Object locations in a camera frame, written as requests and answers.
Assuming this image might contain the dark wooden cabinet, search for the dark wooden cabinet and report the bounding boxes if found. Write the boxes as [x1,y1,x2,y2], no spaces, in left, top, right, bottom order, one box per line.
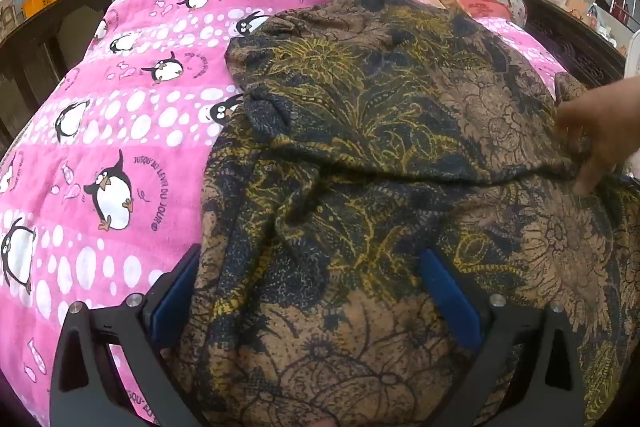
[0,0,112,148]

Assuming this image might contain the person's right hand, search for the person's right hand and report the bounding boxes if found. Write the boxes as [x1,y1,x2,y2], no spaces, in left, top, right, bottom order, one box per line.
[555,76,640,196]

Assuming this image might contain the brown floral patterned garment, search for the brown floral patterned garment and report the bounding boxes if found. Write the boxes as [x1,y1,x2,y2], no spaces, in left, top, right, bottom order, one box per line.
[167,0,640,427]

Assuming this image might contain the pink penguin print blanket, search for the pink penguin print blanket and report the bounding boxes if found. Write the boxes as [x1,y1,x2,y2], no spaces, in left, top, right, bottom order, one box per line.
[0,0,571,427]

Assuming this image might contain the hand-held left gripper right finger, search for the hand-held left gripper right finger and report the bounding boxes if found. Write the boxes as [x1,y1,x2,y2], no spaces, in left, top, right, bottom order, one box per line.
[420,249,587,427]

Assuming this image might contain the pile of small packets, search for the pile of small packets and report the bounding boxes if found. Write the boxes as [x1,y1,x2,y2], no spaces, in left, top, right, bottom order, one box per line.
[542,0,601,28]

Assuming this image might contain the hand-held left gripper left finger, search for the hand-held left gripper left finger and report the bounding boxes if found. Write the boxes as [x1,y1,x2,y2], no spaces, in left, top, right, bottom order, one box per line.
[50,246,202,427]

